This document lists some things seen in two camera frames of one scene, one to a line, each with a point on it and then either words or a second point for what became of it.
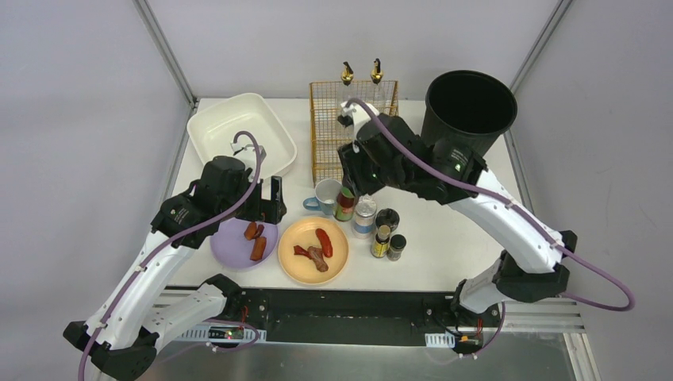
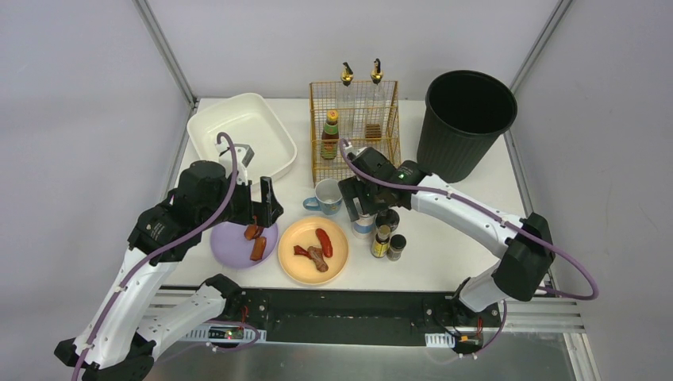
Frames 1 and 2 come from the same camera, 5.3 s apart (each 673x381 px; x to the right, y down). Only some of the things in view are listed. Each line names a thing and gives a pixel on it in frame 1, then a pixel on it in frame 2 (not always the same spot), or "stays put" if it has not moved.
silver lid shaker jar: [365, 217] stays put
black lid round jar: [388, 217] stays put
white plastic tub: [213, 130] stays put
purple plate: [231, 248] stays put
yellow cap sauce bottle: [344, 207] -> [329, 141]
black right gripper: [349, 169] -> [355, 190]
